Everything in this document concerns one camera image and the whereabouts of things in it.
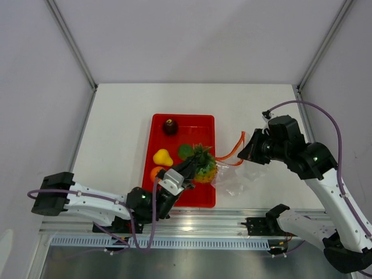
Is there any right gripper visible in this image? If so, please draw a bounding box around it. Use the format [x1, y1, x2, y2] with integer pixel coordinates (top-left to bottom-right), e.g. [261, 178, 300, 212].
[238, 128, 288, 165]

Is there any yellow pineapple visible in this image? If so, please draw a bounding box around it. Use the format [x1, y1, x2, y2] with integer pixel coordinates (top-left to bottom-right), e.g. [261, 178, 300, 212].
[192, 144, 217, 184]

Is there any clear zip top bag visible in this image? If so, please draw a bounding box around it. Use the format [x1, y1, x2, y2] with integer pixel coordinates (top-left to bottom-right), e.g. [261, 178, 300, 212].
[212, 131, 269, 196]

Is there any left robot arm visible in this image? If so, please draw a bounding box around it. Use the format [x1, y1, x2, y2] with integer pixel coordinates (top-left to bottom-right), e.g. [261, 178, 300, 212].
[28, 156, 198, 234]

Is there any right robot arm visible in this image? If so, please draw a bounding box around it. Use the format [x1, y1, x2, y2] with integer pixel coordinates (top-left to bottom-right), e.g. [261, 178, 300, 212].
[238, 128, 371, 273]

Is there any green lime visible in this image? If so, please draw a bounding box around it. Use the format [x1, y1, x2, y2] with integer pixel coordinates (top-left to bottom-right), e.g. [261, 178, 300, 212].
[178, 144, 194, 160]

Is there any yellow pear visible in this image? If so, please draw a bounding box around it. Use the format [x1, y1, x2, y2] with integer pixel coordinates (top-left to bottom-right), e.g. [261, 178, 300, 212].
[153, 149, 174, 167]

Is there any orange fruit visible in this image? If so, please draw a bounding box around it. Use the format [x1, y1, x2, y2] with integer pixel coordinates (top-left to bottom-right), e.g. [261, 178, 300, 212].
[150, 166, 163, 183]

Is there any red plastic tray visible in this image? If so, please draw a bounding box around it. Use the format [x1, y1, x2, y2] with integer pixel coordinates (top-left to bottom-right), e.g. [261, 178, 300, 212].
[142, 113, 216, 208]

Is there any dark red apple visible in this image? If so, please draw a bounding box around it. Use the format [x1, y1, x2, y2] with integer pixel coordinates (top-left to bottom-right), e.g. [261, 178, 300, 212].
[162, 119, 178, 136]

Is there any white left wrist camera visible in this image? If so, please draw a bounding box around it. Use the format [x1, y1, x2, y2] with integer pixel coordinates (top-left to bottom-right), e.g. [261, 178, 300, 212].
[159, 169, 184, 196]

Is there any aluminium mounting rail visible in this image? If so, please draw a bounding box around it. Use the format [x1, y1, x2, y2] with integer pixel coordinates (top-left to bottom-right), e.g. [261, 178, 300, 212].
[39, 208, 329, 239]

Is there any white slotted cable duct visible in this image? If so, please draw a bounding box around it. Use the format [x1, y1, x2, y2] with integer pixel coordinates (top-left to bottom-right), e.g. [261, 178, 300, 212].
[51, 235, 270, 251]

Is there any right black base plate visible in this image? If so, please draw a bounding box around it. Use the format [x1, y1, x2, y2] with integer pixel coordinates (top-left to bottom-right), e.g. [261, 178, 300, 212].
[240, 217, 295, 237]

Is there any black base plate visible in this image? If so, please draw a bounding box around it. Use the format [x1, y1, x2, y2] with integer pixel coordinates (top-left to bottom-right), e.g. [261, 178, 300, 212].
[92, 214, 143, 234]
[240, 217, 295, 237]

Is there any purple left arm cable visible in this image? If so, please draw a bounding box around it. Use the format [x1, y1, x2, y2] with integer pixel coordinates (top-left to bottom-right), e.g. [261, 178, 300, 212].
[27, 177, 160, 256]

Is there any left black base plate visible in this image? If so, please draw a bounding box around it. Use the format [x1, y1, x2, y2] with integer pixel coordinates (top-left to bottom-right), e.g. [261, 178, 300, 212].
[92, 214, 143, 234]

